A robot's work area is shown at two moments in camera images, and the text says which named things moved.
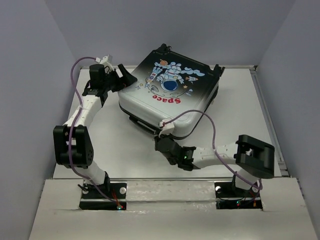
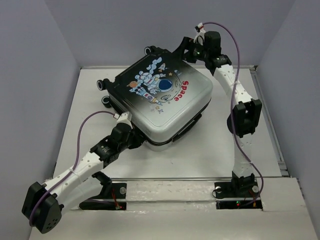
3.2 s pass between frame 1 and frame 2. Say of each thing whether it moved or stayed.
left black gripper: moved
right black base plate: stayed
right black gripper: moved
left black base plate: stayed
